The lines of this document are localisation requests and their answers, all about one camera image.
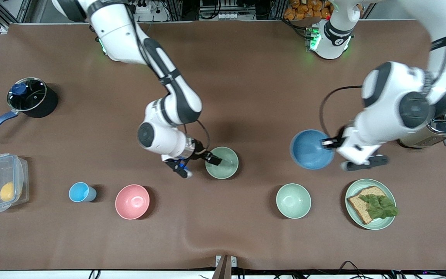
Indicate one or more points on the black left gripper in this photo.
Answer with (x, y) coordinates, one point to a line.
(338, 142)

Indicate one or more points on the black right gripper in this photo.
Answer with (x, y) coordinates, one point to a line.
(199, 151)

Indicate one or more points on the sage green bowl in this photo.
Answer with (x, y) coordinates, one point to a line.
(225, 170)

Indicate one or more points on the blue bowl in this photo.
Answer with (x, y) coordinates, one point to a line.
(308, 149)

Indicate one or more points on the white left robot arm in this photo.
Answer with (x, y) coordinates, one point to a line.
(393, 100)

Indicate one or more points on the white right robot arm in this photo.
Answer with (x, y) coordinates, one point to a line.
(118, 31)

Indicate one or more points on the pale mint green bowl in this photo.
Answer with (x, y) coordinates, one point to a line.
(293, 200)

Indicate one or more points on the pink bowl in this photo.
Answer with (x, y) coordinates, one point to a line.
(132, 202)

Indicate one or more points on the brown bread slice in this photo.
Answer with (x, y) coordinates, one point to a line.
(358, 207)

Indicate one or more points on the green lettuce leaf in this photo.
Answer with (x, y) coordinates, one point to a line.
(379, 207)

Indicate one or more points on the pale green plate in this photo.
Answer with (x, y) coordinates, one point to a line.
(378, 224)

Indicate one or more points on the silver toaster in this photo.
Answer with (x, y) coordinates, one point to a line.
(436, 133)

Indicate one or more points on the bag of orange buns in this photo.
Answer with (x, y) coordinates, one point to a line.
(308, 9)

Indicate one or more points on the blue cup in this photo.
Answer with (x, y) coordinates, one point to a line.
(78, 192)

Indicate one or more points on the white power strip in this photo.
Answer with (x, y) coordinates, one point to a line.
(149, 13)

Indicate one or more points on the glass lid with blue knob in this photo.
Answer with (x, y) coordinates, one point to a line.
(27, 95)

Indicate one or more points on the yellow lemon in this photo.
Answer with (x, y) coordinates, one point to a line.
(7, 191)

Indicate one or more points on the metal table clamp bracket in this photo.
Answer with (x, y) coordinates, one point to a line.
(225, 263)

